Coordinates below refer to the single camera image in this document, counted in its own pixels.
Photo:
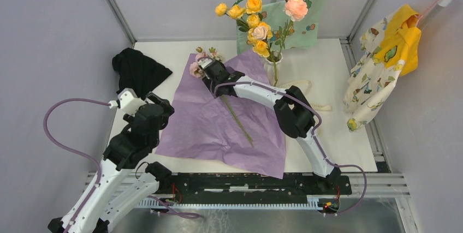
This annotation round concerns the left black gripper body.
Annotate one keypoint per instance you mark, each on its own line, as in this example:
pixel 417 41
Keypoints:
pixel 169 109

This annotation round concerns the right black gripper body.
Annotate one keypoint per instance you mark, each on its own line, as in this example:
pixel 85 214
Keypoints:
pixel 211 84

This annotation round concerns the small pink rose stem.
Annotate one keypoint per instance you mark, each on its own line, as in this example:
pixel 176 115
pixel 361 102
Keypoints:
pixel 196 71

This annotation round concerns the black cloth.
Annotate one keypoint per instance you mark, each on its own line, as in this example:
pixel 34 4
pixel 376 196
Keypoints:
pixel 138 72

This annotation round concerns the purple wrapping paper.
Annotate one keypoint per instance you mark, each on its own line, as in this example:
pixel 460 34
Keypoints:
pixel 240 133

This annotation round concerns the single pale pink bud stem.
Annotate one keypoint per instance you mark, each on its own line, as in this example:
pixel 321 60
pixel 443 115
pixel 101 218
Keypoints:
pixel 263 49

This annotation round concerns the yellow rose stem bunch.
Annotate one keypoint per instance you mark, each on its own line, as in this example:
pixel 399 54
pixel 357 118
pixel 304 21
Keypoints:
pixel 247 17

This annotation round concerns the large pink rose stem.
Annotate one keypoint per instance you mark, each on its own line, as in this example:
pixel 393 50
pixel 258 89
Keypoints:
pixel 296 10

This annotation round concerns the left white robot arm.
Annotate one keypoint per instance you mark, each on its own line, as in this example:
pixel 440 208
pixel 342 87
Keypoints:
pixel 97 210

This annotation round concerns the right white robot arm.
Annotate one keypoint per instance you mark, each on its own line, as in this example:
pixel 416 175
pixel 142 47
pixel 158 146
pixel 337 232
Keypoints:
pixel 295 116

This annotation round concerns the white ribbed vase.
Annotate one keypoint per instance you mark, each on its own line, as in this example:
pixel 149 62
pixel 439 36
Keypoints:
pixel 271 65

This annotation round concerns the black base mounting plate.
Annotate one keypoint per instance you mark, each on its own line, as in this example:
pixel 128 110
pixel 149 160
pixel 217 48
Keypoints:
pixel 293 188

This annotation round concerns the green cartoon print towel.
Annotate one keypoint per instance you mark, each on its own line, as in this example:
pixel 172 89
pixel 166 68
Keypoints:
pixel 301 34

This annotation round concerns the small circuit board with LED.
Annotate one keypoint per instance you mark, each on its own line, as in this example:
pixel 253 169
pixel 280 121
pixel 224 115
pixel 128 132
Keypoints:
pixel 328 208

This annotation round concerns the yellow cartoon print shirt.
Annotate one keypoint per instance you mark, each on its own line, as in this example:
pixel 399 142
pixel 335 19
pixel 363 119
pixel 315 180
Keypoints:
pixel 390 50

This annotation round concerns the pink clothes hanger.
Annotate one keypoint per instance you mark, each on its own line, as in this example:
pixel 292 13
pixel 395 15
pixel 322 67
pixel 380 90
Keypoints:
pixel 427 10

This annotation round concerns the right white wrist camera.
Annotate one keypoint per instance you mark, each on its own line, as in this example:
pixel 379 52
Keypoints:
pixel 208 66

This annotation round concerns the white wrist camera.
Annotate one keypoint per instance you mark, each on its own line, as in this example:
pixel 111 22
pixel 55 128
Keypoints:
pixel 127 101
pixel 208 66

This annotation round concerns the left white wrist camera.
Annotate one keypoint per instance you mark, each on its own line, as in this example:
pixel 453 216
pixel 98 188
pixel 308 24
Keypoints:
pixel 127 101

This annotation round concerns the white slotted cable duct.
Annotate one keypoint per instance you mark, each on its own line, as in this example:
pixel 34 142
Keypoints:
pixel 217 205

